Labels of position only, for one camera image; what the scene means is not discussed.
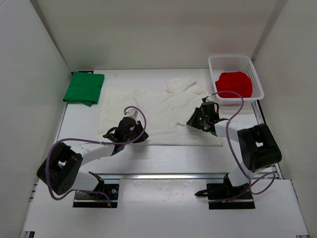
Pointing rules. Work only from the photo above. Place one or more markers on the white plastic basket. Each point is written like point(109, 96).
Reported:
point(219, 64)

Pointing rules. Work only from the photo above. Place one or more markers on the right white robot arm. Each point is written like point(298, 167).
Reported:
point(258, 147)

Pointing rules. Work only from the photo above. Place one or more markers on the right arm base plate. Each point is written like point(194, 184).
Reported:
point(221, 196)

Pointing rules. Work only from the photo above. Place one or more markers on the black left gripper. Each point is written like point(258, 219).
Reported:
point(143, 138)

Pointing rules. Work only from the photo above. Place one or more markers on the red t shirt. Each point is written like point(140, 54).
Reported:
point(237, 82)

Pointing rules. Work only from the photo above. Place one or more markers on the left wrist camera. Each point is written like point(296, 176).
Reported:
point(131, 113)

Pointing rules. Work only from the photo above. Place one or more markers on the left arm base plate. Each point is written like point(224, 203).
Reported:
point(85, 200)

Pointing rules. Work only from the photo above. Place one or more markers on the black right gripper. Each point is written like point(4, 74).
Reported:
point(193, 121)

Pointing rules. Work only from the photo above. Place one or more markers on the green t shirt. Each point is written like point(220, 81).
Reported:
point(84, 88)

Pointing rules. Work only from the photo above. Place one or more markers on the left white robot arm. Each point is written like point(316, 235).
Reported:
point(60, 171)

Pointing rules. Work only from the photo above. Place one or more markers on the white t shirt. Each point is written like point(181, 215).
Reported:
point(166, 112)

